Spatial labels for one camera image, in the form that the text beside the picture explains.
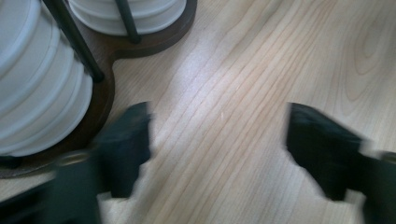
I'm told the dark wooden cup holder rack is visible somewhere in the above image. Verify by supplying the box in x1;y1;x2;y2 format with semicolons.
0;0;198;179

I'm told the stack of white paper cups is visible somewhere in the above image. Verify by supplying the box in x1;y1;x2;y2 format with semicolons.
67;0;188;36
0;0;94;158

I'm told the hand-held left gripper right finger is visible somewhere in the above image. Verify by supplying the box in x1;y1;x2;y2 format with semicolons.
285;102;367;203

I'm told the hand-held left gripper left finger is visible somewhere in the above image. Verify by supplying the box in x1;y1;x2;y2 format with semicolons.
92;102;154;200

